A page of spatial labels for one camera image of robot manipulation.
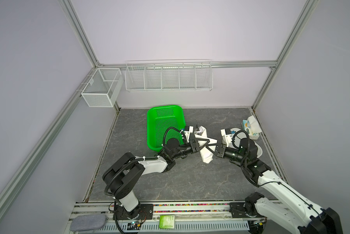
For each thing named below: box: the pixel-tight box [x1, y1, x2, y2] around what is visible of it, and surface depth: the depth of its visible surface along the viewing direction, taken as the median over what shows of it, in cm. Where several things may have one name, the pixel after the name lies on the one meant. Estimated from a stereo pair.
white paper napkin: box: [194, 125, 218, 164], surface depth 72 cm
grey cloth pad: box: [69, 214, 107, 232], surface depth 71 cm
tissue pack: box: [241, 115, 263, 140], surface depth 102 cm
